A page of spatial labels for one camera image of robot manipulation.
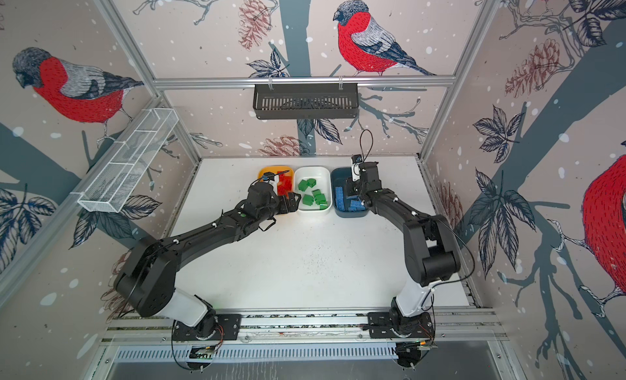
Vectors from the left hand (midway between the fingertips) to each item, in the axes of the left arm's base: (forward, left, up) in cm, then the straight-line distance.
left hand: (292, 197), depth 86 cm
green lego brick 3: (+9, -10, -14) cm, 20 cm away
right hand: (+10, -22, -3) cm, 24 cm away
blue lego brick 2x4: (+10, -19, -15) cm, 26 cm away
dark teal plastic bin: (+20, -19, -13) cm, 31 cm away
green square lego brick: (+13, -9, -15) cm, 22 cm away
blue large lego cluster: (+7, -25, -14) cm, 30 cm away
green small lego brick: (+9, -5, -15) cm, 18 cm away
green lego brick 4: (+5, -11, -14) cm, 19 cm away
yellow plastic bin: (+26, +11, -14) cm, 32 cm away
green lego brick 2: (+18, -7, -13) cm, 23 cm away
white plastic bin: (+21, -12, -13) cm, 27 cm away
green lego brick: (+16, -2, -14) cm, 22 cm away
